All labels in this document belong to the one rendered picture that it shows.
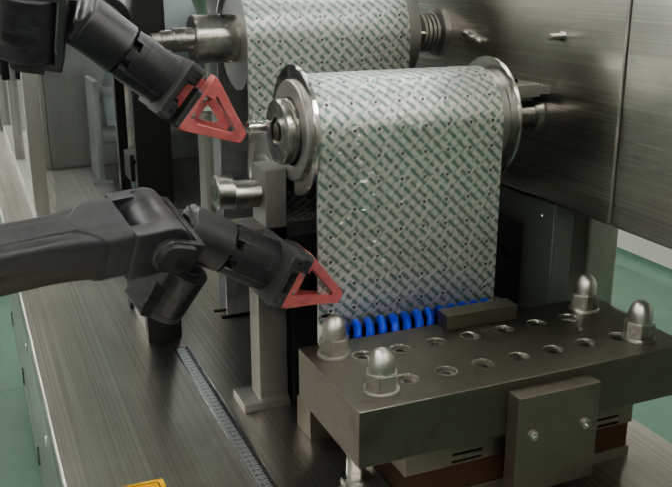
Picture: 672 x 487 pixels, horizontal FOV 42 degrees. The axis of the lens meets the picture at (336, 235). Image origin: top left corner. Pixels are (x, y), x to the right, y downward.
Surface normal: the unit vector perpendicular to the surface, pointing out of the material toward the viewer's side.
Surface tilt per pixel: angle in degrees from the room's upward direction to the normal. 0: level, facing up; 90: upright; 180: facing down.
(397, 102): 60
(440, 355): 0
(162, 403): 0
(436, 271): 90
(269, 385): 90
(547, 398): 90
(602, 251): 90
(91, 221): 27
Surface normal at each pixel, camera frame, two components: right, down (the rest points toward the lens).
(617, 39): -0.92, 0.11
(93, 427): 0.00, -0.96
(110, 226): 0.30, -0.75
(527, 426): 0.39, 0.27
